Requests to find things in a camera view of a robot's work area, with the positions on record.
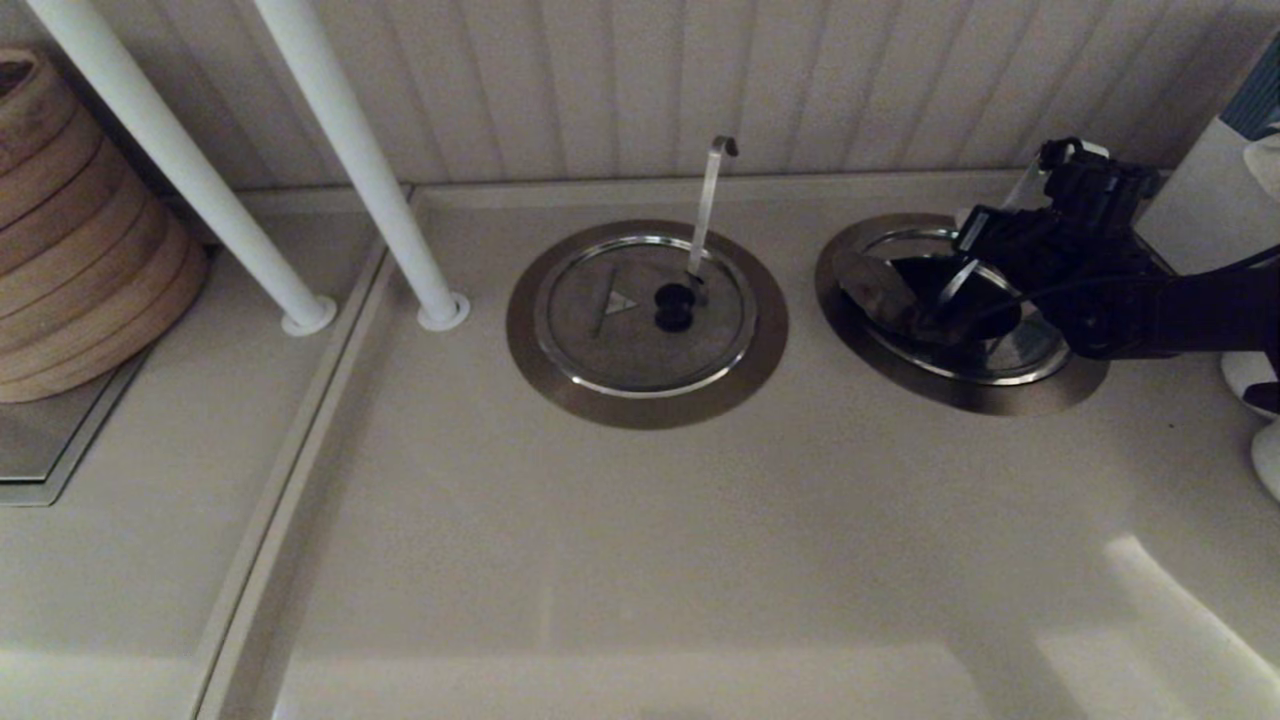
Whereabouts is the straight steel ladle handle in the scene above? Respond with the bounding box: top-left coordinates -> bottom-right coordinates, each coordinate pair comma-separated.
938,160 -> 1049,313

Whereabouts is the hinged steel lid black knob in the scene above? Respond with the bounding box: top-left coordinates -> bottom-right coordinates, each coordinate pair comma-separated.
835,225 -> 1071,388

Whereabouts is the round steel lid black knob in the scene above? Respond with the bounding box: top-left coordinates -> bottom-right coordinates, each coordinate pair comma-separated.
532,236 -> 758,399

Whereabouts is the dark soup well pot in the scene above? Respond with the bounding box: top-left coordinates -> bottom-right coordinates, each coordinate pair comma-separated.
888,253 -> 1023,343

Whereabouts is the white and teal striped box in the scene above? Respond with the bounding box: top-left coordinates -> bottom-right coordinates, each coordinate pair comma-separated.
1140,35 -> 1280,276

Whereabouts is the brushed steel well collar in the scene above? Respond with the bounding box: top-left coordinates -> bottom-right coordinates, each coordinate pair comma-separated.
506,220 -> 789,431
813,213 -> 1111,416

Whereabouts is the white round ceramic vessel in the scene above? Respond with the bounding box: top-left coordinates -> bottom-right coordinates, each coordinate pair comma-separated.
1220,350 -> 1280,501

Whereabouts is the white round pole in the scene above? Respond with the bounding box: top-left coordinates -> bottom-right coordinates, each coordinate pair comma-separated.
255,0 -> 461,321
28,0 -> 326,326

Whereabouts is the bamboo steamer stack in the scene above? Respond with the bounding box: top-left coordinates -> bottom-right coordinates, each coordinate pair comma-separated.
0,48 -> 211,406

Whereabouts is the metal plate corner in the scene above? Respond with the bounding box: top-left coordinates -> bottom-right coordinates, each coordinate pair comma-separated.
0,345 -> 156,508

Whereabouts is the small right wrist camera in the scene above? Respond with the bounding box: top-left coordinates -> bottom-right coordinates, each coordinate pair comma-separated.
1038,137 -> 1113,181

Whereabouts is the hooked steel ladle handle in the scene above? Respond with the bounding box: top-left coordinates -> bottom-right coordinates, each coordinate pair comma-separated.
686,136 -> 739,283

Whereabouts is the white pole base ring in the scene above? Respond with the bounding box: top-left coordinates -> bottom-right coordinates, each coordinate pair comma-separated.
417,292 -> 471,333
281,295 -> 339,337

